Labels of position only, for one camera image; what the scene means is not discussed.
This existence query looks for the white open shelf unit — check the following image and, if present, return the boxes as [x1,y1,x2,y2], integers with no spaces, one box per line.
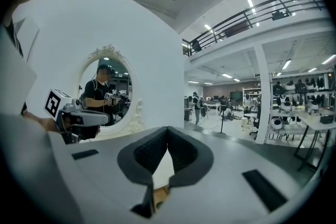
[242,87,263,113]

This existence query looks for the black mounted box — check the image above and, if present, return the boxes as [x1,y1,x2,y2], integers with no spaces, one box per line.
[191,39,203,52]

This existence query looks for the person's left forearm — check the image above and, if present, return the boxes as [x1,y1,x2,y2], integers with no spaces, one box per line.
[22,110,62,133]

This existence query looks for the white table black legs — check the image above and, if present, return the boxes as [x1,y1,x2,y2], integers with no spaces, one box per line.
[293,112,336,173]

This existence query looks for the wooden small drawer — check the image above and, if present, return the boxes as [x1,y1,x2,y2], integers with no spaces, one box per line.
[153,185,171,209]

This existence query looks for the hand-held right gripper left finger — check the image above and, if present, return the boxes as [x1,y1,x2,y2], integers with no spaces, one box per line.
[48,125,169,224]

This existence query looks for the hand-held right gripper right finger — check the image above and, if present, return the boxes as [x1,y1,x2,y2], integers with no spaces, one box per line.
[156,125,307,224]

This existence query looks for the white shelving with robots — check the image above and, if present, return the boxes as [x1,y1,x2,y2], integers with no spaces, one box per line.
[269,69,336,141]

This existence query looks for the black office chair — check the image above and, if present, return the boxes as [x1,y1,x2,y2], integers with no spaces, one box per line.
[248,109,261,137]

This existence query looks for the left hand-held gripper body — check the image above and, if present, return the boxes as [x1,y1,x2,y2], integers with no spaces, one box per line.
[44,88,101,145]

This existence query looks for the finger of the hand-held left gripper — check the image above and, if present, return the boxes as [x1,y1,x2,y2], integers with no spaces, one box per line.
[78,110,110,126]

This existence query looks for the black pole stand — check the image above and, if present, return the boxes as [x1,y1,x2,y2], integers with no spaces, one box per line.
[219,104,228,136]

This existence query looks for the black railing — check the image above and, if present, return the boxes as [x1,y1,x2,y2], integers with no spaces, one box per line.
[182,0,327,58]

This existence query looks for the oval mirror white ornate frame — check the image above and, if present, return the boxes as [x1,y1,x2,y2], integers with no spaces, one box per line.
[75,44,145,141]

